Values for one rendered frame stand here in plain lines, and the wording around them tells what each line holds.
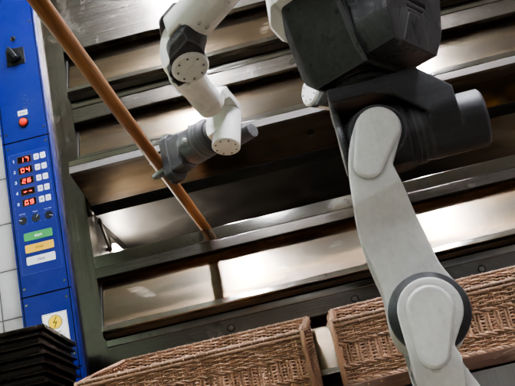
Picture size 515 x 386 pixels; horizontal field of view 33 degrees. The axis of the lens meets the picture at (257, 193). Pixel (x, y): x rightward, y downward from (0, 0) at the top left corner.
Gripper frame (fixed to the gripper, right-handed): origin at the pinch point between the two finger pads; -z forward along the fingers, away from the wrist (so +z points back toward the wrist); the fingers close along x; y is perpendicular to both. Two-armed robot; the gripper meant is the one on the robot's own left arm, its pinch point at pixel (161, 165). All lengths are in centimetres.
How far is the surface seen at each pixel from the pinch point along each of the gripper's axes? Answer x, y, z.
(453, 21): -45, 93, 44
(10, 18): -86, 11, -67
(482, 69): -20, 81, 52
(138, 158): -20.0, 22.9, -31.8
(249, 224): 3, 50, -18
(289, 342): 49, 15, 14
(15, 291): 6, 7, -78
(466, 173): 4, 87, 35
